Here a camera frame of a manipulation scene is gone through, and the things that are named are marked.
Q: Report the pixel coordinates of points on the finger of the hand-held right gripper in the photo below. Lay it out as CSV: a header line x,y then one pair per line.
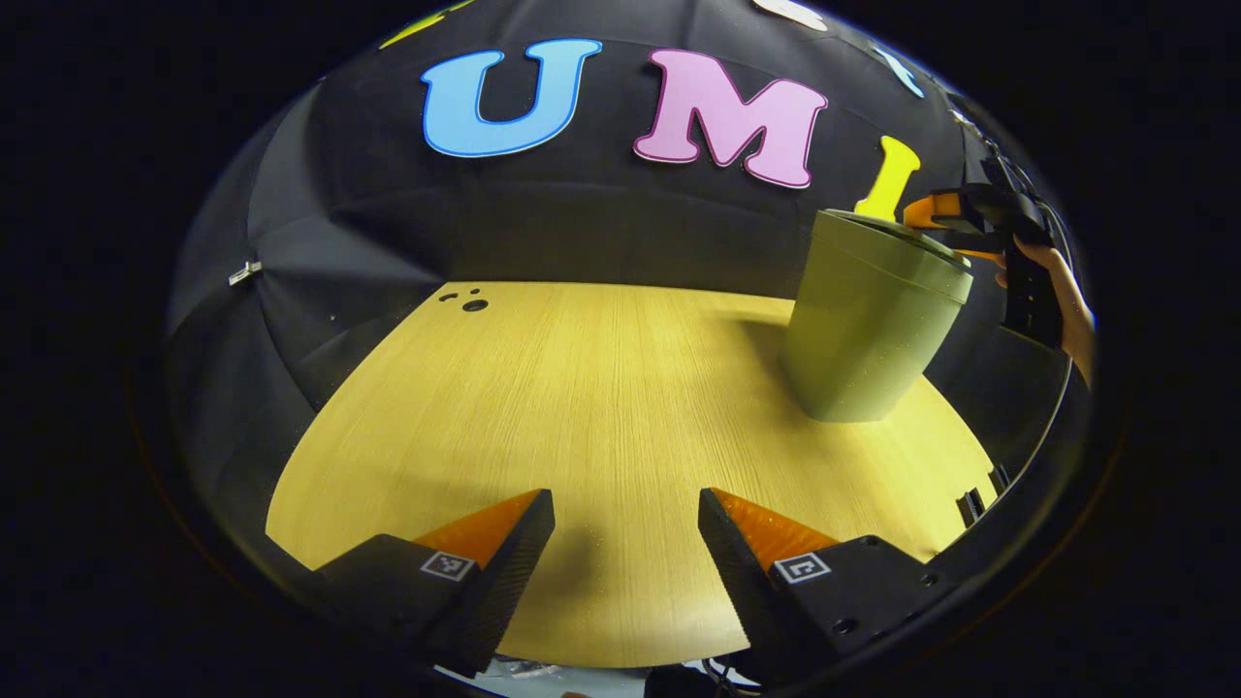
x,y
936,208
970,244

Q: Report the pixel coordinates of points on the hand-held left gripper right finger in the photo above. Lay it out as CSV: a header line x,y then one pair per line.
x,y
742,591

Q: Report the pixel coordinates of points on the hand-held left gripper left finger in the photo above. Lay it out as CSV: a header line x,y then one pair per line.
x,y
504,591

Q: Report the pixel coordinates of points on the green desktop garbage bin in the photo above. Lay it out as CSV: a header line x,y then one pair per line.
x,y
863,330

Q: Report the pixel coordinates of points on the wooden desktop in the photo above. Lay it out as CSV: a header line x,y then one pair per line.
x,y
601,436

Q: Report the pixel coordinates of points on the black backdrop cloth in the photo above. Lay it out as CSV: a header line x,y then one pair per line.
x,y
630,223

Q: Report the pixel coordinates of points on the silver cloth clip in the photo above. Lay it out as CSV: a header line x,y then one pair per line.
x,y
244,273

